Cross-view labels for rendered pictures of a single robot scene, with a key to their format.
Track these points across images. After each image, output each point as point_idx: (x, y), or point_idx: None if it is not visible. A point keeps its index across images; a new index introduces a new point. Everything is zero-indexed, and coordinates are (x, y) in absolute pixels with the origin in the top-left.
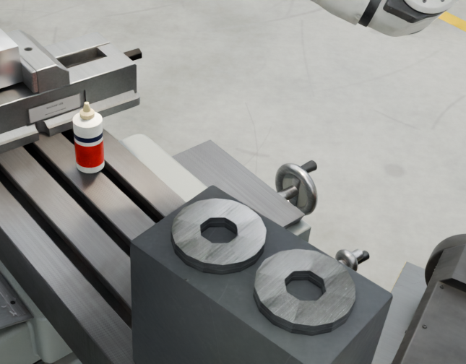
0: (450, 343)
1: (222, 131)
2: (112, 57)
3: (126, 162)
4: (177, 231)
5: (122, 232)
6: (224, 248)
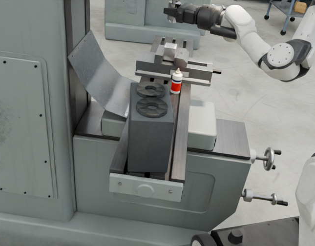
0: (273, 235)
1: (301, 157)
2: (207, 67)
3: (185, 95)
4: (141, 83)
5: None
6: (146, 91)
